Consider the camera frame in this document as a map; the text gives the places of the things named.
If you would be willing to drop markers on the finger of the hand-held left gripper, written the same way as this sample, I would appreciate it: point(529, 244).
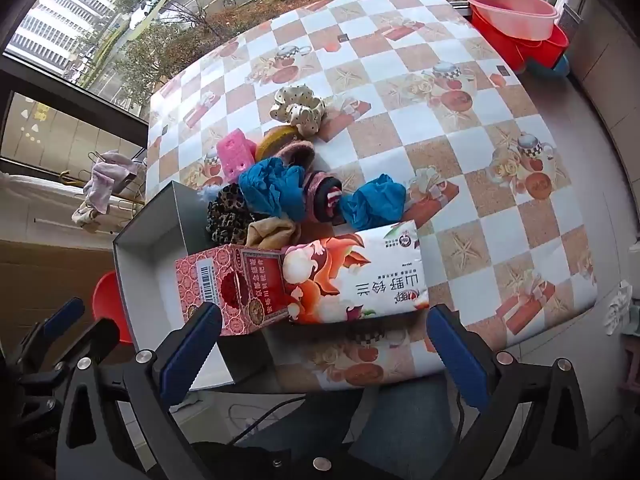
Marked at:
point(95, 337)
point(62, 316)

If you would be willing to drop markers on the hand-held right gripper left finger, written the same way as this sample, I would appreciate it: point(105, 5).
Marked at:
point(190, 355)

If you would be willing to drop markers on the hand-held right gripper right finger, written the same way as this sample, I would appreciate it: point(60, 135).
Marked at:
point(460, 355)

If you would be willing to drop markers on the red printed carton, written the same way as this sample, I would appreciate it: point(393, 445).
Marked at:
point(225, 285)

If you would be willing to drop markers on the grey cardboard box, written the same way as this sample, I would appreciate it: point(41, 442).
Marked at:
point(165, 280)

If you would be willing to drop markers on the leopard print scrunchie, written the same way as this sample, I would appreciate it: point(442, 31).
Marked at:
point(227, 217)

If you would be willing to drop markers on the beige knit cloth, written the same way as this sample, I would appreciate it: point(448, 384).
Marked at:
point(272, 234)

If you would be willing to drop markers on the blue glove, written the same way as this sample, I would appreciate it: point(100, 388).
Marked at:
point(372, 202)

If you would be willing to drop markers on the blue scrunchie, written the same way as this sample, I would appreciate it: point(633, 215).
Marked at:
point(270, 185)

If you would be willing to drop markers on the pink sponge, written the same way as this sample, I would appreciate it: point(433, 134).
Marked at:
point(235, 157)

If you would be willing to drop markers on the pink black striped sock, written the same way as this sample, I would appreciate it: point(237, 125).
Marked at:
point(322, 197)

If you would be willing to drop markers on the cream polka-dot scrunchie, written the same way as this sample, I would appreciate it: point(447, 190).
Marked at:
point(300, 110)

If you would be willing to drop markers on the person's blue jeans leg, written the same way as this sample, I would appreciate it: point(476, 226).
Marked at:
point(405, 415)

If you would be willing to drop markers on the cream cloth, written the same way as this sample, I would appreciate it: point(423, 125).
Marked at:
point(85, 215)

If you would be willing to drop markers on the pale pink cloth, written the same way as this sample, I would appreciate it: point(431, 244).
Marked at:
point(107, 180)

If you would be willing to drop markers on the white crumpled cloth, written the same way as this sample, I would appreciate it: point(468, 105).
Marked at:
point(617, 307)

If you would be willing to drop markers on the blue plastic basin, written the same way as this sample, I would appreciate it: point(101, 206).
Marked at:
point(550, 72)

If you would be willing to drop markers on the red plastic bucket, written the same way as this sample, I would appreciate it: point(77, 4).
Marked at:
point(500, 47)

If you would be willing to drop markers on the pink plastic basin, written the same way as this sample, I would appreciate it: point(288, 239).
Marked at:
point(510, 15)

